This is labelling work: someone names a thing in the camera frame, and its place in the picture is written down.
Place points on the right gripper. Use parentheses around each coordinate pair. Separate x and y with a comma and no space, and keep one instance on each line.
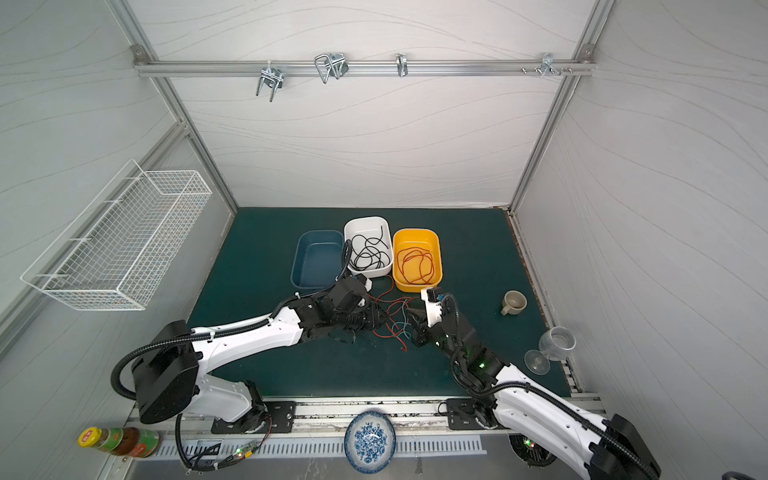
(433,327)

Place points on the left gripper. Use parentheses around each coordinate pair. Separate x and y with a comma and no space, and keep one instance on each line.
(373,317)

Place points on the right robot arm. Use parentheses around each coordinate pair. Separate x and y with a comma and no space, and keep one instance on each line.
(592,446)

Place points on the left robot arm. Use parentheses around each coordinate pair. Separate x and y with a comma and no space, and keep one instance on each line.
(173,374)

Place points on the white plastic bin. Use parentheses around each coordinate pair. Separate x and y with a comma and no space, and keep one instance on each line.
(371,246)

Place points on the yellow plastic bin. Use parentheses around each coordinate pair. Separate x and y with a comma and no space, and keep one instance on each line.
(417,260)

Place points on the blue plastic bin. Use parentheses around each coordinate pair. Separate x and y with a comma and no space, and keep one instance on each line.
(317,260)

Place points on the beige mug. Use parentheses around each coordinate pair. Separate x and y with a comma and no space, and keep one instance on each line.
(513,303)

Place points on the wine glass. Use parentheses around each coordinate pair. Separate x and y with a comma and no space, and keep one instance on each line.
(536,362)

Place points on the blue white patterned plate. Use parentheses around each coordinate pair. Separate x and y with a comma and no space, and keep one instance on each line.
(370,442)

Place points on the clear glass jar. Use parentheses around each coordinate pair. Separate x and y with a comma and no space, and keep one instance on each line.
(557,344)

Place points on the sauce bottle yellow cap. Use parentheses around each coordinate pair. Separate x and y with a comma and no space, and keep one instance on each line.
(124,441)

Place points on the metal U-bolt hook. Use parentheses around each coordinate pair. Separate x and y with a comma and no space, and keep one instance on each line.
(331,65)

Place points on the metal clamp hook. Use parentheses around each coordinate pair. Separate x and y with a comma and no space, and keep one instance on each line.
(271,79)

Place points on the metal corner hook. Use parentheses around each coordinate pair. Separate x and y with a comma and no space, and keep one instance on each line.
(547,67)

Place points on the aluminium crossbar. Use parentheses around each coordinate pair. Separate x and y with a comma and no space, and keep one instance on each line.
(357,68)

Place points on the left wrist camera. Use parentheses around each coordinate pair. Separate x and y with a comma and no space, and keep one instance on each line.
(365,282)

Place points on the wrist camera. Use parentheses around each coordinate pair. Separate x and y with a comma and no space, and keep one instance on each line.
(432,297)
(365,282)

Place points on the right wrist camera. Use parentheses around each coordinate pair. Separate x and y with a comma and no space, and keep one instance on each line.
(432,297)

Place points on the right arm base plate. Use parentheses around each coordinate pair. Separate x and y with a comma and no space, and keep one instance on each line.
(465,414)

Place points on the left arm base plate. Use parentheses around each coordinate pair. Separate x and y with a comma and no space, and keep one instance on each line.
(276,416)

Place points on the small metal bracket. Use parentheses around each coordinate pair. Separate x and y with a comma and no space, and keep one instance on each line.
(401,65)

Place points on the white wire basket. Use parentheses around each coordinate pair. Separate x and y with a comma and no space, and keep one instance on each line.
(115,253)

